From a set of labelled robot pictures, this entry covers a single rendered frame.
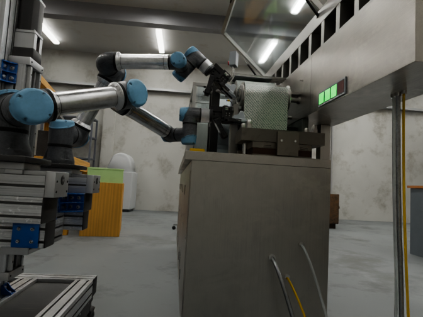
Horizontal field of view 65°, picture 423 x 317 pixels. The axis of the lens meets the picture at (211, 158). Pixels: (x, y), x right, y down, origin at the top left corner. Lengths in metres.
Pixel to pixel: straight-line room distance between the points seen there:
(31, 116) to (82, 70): 8.57
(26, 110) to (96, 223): 3.59
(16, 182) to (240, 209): 0.86
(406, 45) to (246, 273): 1.03
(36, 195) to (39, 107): 0.30
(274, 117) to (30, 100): 1.15
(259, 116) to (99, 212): 3.29
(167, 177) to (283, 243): 7.54
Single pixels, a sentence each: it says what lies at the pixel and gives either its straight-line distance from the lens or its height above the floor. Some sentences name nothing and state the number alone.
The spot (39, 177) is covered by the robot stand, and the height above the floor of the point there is 0.75.
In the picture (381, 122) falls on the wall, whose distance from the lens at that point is 10.70.
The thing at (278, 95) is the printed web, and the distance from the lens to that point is 1.84.
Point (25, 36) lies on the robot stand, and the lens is 1.73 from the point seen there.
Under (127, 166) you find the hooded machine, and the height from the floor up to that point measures 1.08.
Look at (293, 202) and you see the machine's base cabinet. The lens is 1.53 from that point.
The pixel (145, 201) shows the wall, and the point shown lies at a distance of 8.99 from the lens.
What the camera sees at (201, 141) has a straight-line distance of 2.76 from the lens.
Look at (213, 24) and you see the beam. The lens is 7.07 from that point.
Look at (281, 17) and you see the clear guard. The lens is 2.22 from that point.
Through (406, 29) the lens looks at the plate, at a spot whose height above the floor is 1.25.
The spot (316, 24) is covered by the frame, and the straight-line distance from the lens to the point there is 1.89.
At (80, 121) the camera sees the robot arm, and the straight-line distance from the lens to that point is 1.94.
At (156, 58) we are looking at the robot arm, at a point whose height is 1.37.
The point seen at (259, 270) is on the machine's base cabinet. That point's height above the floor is 0.40.
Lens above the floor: 0.76
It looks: 4 degrees up
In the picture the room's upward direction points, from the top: 3 degrees clockwise
